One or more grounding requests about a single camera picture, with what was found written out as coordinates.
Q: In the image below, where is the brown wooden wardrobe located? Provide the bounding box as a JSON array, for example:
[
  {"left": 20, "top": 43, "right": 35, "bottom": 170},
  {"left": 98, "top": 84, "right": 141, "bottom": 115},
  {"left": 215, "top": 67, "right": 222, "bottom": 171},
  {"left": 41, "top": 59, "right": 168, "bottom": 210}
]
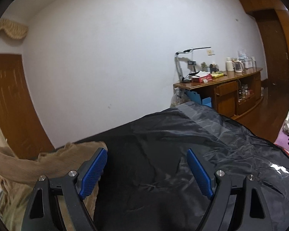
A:
[{"left": 239, "top": 0, "right": 289, "bottom": 92}]

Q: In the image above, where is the beige pleated curtain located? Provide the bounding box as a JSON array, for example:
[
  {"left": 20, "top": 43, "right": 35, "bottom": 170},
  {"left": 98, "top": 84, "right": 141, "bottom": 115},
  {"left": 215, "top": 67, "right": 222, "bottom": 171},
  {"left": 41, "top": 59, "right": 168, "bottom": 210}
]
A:
[{"left": 0, "top": 18, "right": 28, "bottom": 146}]

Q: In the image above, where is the yellow box on desk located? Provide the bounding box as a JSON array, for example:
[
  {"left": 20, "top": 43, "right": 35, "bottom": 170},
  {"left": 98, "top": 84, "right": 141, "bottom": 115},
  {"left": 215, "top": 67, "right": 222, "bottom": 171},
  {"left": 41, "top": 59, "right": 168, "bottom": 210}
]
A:
[{"left": 211, "top": 72, "right": 227, "bottom": 78}]

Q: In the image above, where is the white plastic bag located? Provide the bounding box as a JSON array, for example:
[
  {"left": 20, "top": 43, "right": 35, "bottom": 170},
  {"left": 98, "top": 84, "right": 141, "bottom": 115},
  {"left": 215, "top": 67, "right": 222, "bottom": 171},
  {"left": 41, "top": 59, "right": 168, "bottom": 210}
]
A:
[{"left": 170, "top": 88, "right": 188, "bottom": 107}]

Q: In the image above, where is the wooden desk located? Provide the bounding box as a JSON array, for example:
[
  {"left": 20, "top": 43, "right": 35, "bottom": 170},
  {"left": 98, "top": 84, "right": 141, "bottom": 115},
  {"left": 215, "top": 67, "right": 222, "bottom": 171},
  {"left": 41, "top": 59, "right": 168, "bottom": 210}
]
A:
[{"left": 173, "top": 68, "right": 263, "bottom": 119}]

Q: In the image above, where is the red box on desk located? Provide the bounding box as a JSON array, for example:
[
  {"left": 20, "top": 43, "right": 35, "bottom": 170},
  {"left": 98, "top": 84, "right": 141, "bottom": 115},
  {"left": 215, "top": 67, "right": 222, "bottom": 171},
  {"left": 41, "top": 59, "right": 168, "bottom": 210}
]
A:
[{"left": 191, "top": 74, "right": 213, "bottom": 83}]

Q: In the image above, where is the brown fleece sweater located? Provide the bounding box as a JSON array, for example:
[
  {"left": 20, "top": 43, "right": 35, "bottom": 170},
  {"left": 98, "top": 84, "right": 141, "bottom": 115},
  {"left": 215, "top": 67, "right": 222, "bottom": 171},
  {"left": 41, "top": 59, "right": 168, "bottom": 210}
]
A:
[{"left": 0, "top": 141, "right": 107, "bottom": 230}]

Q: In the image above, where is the white kettle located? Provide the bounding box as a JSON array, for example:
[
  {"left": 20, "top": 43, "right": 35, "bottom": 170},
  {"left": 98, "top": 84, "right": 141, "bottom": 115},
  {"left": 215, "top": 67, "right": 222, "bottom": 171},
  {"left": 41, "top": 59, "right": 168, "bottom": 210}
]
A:
[{"left": 233, "top": 60, "right": 245, "bottom": 73}]

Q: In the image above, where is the blue bin under desk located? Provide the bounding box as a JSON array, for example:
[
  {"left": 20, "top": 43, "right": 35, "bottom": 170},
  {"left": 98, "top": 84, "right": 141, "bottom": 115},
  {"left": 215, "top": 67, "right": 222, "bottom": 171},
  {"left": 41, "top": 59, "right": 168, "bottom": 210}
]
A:
[{"left": 185, "top": 90, "right": 212, "bottom": 108}]

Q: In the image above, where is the white thermos bottle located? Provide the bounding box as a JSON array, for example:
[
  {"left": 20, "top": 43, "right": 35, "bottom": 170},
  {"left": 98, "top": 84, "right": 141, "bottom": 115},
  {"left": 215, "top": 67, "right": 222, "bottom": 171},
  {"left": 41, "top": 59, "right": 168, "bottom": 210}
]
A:
[{"left": 226, "top": 57, "right": 234, "bottom": 71}]

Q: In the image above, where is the brown wooden door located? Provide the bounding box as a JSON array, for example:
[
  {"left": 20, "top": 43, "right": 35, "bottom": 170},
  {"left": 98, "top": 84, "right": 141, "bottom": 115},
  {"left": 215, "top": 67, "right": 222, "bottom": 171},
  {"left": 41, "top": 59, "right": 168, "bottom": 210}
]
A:
[{"left": 0, "top": 54, "right": 55, "bottom": 159}]

